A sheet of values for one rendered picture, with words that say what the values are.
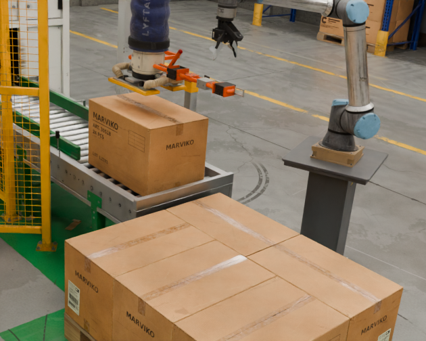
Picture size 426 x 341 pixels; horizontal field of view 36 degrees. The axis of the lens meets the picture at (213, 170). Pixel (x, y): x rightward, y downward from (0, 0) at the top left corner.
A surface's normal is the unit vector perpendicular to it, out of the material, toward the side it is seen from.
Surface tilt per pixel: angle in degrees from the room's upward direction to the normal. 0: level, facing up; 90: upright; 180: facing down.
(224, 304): 0
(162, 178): 90
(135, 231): 0
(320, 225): 90
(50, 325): 0
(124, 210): 90
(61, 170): 90
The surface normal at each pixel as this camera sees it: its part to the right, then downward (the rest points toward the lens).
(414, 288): 0.08, -0.92
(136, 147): -0.75, 0.19
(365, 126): 0.36, 0.40
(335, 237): -0.44, 0.30
